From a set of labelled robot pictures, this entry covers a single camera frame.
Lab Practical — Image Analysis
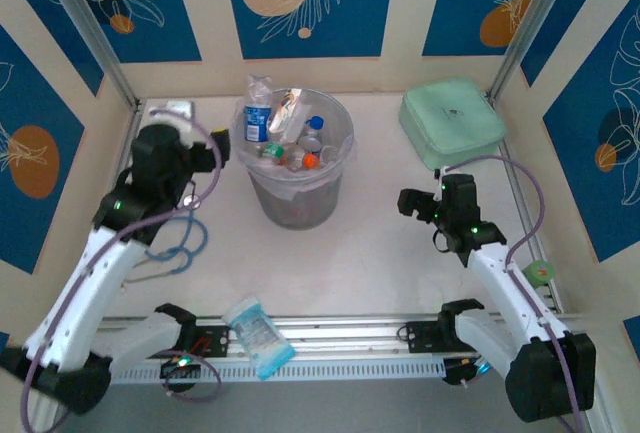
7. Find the blue label bottle white cap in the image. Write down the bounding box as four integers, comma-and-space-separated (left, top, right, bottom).
243, 74, 275, 144

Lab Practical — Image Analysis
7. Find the Pepsi bottle blue cap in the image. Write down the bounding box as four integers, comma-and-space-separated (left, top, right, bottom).
298, 115, 327, 154

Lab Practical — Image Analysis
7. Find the grey trash bin with liner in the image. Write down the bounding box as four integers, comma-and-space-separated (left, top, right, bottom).
230, 88, 356, 231

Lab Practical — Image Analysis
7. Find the clear plastic bin liner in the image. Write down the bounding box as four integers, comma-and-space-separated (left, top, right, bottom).
230, 87, 360, 202

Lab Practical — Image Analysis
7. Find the blue stethoscope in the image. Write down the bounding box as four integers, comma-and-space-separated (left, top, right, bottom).
124, 192, 210, 284

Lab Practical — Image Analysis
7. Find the mint green zip case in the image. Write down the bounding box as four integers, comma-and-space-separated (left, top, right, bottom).
398, 77, 506, 172

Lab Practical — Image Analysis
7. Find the green tape roll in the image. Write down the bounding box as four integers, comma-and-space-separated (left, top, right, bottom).
522, 260, 556, 287

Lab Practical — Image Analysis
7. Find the black right controller board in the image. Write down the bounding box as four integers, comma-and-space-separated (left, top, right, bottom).
442, 355, 494, 387

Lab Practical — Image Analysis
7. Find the black controller board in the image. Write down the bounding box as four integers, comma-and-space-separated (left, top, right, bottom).
158, 356, 202, 380
442, 355, 494, 387

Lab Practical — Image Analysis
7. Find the blue wet wipes packet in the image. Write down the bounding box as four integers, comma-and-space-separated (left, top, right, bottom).
221, 294, 296, 382

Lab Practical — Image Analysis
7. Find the black left controller board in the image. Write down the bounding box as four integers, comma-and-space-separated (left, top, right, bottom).
158, 356, 202, 380

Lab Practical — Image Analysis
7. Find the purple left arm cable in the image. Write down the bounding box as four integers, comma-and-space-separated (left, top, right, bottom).
20, 108, 224, 433

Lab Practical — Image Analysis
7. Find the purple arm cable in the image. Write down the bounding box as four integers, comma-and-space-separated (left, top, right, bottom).
20, 108, 224, 433
439, 155, 589, 433

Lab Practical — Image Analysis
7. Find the aluminium table side rail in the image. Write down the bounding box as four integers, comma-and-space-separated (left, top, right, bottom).
497, 142, 566, 314
117, 101, 147, 179

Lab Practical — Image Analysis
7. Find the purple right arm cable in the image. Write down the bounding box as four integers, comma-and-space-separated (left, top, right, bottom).
439, 155, 589, 433

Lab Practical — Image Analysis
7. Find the aluminium front rail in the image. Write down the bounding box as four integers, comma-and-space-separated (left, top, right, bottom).
97, 312, 594, 357

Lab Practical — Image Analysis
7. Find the aluminium frame post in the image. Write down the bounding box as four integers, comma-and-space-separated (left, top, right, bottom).
485, 0, 584, 100
37, 0, 142, 110

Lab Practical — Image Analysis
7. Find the white slotted cable duct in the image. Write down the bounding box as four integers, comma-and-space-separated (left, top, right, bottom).
112, 356, 446, 385

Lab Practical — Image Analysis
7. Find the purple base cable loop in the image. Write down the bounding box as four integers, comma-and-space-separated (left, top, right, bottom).
163, 342, 224, 401

